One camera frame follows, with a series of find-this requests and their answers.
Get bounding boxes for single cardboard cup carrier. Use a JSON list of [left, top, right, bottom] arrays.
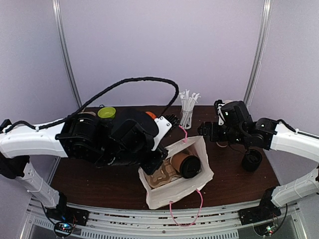
[[145, 159, 181, 189]]

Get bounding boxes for brown paper coffee cup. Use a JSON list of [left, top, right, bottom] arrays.
[[170, 152, 201, 179]]

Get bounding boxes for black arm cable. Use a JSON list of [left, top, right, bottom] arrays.
[[0, 77, 180, 135], [276, 119, 300, 134]]

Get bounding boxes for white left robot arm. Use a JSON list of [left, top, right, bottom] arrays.
[[0, 109, 173, 224]]

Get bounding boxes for orange plastic bowl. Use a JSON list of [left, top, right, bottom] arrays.
[[146, 112, 157, 119]]

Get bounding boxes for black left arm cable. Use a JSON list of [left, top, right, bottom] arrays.
[[0, 77, 180, 135]]

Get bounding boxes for cardboard cup carrier stack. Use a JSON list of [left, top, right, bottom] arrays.
[[82, 112, 96, 117]]

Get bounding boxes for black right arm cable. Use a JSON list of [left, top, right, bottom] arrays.
[[276, 119, 300, 134]]

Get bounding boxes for left aluminium frame post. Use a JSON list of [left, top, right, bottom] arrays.
[[52, 0, 82, 108]]

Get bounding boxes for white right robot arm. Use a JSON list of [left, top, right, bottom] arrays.
[[197, 100, 319, 225]]

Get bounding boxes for stack of black lids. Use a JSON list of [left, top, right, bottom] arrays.
[[241, 149, 262, 172]]

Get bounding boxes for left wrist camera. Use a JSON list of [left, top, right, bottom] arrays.
[[152, 114, 180, 151]]

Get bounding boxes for aluminium frame post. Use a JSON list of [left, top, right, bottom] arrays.
[[244, 0, 273, 106], [52, 0, 82, 108]]

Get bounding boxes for green plastic bowl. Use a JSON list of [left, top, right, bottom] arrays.
[[97, 107, 116, 119]]

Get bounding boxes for right aluminium frame post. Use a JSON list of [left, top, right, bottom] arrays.
[[244, 0, 273, 106]]

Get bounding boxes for paper cakes bag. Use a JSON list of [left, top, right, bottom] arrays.
[[138, 125, 215, 228]]

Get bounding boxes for white stirrers in holder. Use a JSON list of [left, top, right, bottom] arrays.
[[179, 89, 201, 130]]

